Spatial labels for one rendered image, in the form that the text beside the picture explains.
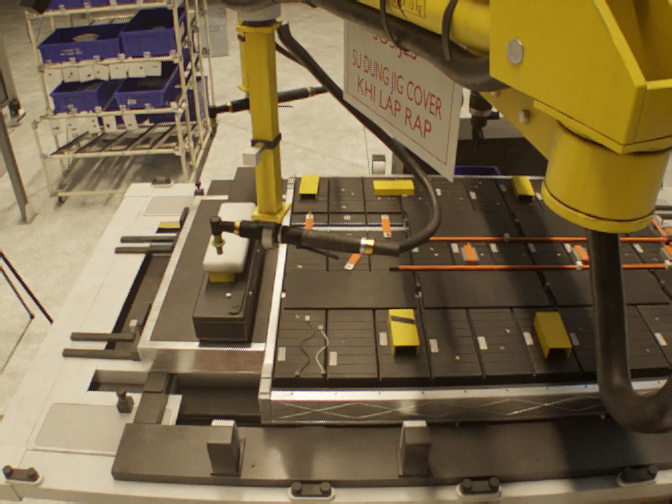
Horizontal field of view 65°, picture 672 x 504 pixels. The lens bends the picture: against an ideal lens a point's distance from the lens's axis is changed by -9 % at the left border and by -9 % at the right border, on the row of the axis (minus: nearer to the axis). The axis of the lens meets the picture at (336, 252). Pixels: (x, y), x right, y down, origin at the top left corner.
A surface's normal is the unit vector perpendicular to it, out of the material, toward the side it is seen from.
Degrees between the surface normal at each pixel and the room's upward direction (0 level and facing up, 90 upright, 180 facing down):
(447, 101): 90
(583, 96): 90
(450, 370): 0
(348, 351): 0
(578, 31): 90
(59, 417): 0
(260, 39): 90
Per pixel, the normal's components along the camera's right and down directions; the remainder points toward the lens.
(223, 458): 0.00, 0.57
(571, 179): -0.82, 0.33
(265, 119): -0.25, 0.55
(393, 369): 0.00, -0.82
